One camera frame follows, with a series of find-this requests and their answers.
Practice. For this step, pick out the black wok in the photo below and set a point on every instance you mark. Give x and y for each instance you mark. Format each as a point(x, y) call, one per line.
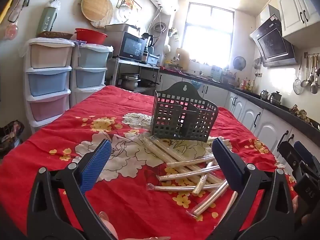
point(148, 83)

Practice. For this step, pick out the tall pastel drawer unit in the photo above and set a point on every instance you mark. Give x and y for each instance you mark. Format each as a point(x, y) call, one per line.
point(48, 80)

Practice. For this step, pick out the black microwave oven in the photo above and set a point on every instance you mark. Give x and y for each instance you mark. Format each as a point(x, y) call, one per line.
point(131, 46)

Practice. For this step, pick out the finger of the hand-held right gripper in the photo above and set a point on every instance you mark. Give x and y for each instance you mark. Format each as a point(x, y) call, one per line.
point(305, 153)
point(290, 156)

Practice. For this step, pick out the black range hood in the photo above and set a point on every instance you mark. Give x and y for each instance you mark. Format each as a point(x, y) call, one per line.
point(272, 42)

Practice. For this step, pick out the pile of ginger roots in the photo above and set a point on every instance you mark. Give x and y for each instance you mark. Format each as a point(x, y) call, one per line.
point(301, 113)

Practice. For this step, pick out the steel cooking pot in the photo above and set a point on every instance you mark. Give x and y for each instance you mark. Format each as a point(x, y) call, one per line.
point(128, 81)

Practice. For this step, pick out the red floral tablecloth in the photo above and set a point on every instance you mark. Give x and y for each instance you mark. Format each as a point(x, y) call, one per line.
point(62, 135)

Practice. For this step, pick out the kitchen window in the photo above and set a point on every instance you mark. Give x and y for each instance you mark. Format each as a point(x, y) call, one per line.
point(207, 35)

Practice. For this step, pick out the green perforated utensil basket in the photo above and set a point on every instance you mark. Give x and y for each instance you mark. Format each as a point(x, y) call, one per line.
point(182, 115)

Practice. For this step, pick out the red plastic basin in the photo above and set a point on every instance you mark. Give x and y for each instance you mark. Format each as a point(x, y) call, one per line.
point(91, 36)

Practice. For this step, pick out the short pastel drawer unit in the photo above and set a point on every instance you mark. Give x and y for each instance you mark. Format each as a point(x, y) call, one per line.
point(90, 77)

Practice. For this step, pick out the black kitchen countertop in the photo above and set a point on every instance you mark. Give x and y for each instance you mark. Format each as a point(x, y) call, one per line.
point(245, 95)

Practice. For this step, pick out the green hanging bag holder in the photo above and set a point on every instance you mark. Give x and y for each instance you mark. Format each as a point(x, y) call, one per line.
point(47, 20)

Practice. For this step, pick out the person's right hand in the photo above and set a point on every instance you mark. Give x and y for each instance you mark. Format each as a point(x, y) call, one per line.
point(295, 203)

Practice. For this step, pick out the small round fan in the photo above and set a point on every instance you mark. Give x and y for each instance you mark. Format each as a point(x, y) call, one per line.
point(239, 63)

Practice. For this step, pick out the grey storage box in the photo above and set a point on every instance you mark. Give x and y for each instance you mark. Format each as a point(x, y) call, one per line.
point(120, 30)

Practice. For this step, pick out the pile of chopsticks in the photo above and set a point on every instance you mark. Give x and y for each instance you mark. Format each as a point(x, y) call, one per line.
point(175, 163)

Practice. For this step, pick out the steel kettle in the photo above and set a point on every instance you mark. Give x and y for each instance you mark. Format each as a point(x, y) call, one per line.
point(275, 97)

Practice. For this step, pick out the black electric kettle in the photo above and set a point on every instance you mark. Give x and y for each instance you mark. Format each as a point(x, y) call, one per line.
point(148, 40)

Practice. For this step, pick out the white upper cabinets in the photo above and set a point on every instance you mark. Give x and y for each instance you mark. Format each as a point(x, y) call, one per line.
point(297, 7)

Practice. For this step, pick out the row of hanging kitchen utensils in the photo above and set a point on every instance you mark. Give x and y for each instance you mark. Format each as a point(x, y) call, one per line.
point(311, 77)

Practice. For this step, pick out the person's left hand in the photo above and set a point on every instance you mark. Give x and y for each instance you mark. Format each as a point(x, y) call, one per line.
point(108, 226)

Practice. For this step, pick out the round bamboo tray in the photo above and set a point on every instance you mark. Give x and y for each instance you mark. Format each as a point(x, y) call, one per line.
point(96, 6)

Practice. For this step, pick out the beige jug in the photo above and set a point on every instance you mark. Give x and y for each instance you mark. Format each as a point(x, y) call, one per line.
point(183, 58)

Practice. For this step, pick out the brown wicker basket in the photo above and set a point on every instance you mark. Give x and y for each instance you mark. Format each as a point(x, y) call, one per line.
point(55, 35)

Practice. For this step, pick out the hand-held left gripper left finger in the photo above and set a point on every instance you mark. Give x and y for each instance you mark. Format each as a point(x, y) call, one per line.
point(97, 165)

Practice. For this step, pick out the dark patterned bag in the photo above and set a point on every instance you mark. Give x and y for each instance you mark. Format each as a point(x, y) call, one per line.
point(11, 137)

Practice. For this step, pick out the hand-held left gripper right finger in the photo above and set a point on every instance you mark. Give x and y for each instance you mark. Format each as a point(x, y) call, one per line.
point(230, 162)

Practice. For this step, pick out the wall picture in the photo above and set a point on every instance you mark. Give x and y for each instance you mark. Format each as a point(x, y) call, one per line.
point(131, 0)

